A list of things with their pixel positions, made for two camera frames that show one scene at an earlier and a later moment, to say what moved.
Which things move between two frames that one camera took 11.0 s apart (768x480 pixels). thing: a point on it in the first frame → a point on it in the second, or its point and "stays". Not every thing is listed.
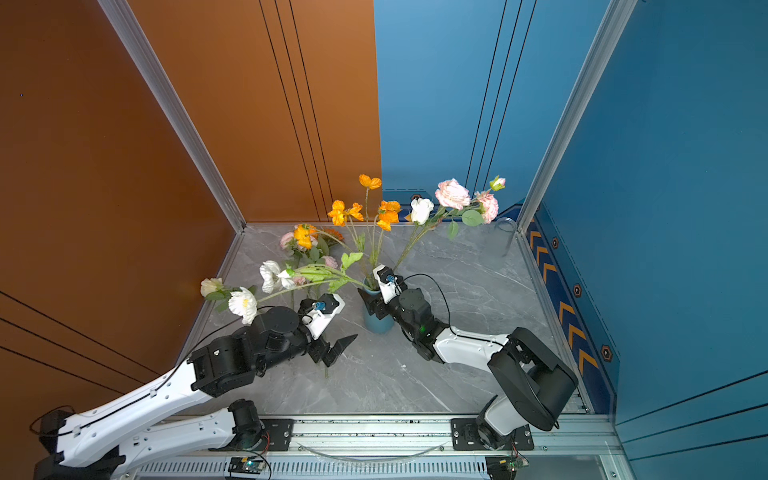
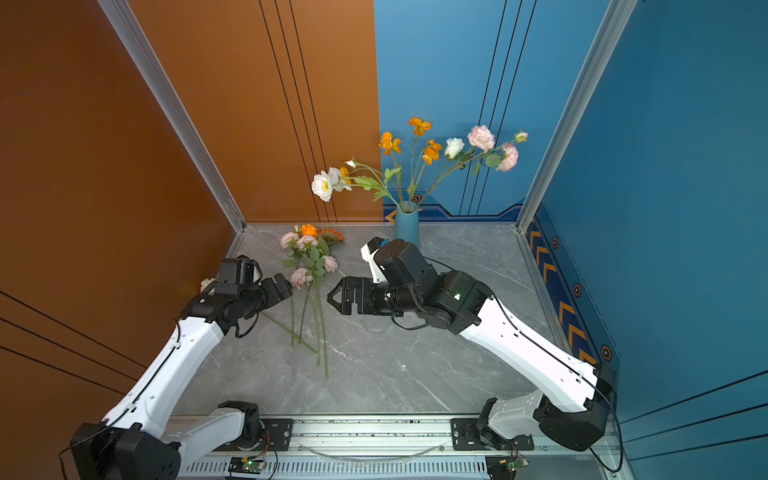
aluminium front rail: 404,449 stays
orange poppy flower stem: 390,213 → 390,144
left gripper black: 321,351 → 274,295
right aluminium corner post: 614,22 stays
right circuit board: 504,467 stays
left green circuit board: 245,465 stays
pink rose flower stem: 476,212 → 505,155
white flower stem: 243,303 → 330,180
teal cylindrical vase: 372,323 → 407,222
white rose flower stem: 420,210 → 454,152
